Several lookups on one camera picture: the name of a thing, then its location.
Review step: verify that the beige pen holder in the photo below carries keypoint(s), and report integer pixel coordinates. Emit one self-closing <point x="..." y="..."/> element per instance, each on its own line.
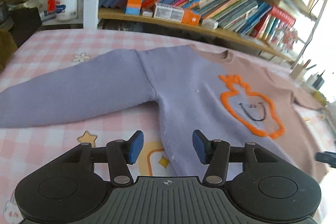
<point x="298" y="72"/>

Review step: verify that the brown cloth pile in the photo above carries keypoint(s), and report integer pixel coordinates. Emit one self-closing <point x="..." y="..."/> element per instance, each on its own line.
<point x="7" y="48"/>

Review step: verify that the white jar green lid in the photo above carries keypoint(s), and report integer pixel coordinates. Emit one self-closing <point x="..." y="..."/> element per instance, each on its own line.
<point x="66" y="10"/>

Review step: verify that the black power adapter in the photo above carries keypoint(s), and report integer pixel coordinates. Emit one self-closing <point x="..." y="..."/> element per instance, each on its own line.
<point x="319" y="81"/>

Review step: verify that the pink checkered cartoon table mat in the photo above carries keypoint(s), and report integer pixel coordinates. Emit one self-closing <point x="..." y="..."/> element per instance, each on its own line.
<point x="24" y="150"/>

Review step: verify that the white charger block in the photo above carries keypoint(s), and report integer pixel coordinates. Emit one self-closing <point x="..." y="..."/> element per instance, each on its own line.
<point x="210" y="24"/>

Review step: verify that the purple and pink sweater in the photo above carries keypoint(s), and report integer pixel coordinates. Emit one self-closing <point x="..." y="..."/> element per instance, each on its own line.
<point x="222" y="95"/>

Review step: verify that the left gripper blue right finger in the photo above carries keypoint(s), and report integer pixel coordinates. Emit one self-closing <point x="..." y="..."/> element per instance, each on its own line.
<point x="217" y="154"/>

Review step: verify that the red thick book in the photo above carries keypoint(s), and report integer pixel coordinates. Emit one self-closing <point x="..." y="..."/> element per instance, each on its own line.
<point x="268" y="23"/>

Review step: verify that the flat white orange box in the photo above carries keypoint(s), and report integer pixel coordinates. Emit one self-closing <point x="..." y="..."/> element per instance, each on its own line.
<point x="176" y="14"/>

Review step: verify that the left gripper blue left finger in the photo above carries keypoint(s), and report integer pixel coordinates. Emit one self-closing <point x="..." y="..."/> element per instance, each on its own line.
<point x="118" y="154"/>

